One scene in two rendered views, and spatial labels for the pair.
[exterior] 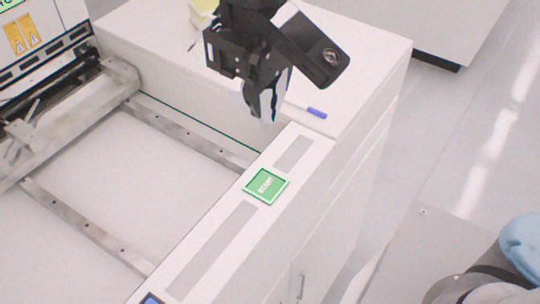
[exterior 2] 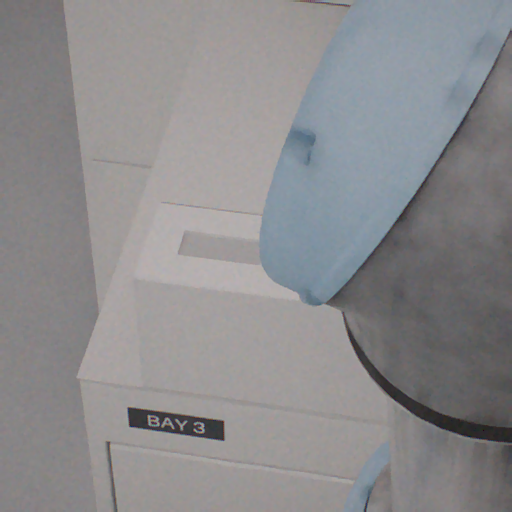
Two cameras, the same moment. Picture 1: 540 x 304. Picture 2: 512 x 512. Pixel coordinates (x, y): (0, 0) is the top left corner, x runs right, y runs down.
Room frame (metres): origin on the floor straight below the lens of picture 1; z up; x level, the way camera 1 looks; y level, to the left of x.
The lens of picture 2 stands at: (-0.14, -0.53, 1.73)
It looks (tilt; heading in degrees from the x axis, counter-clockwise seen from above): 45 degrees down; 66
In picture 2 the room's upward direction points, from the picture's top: straight up
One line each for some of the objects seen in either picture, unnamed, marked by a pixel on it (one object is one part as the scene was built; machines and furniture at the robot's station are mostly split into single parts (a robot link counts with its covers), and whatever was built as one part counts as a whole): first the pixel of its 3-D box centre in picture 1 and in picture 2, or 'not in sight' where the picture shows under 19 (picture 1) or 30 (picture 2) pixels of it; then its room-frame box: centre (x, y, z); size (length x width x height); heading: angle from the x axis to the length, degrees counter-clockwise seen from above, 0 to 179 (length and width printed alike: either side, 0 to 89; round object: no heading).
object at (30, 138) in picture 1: (26, 135); not in sight; (0.61, 0.46, 0.89); 0.08 x 0.03 x 0.03; 56
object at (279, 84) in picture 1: (261, 91); not in sight; (0.46, 0.01, 1.14); 0.06 x 0.03 x 0.09; 56
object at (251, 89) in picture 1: (258, 86); not in sight; (0.42, 0.01, 1.19); 0.05 x 0.02 x 0.09; 146
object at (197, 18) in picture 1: (210, 14); not in sight; (0.87, 0.12, 1.00); 0.07 x 0.07 x 0.07; 31
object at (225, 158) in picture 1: (173, 129); not in sight; (0.68, 0.20, 0.84); 0.50 x 0.02 x 0.03; 56
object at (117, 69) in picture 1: (119, 70); not in sight; (0.81, 0.33, 0.89); 0.08 x 0.03 x 0.03; 56
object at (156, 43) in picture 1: (251, 58); not in sight; (0.86, 0.03, 0.89); 0.62 x 0.35 x 0.14; 56
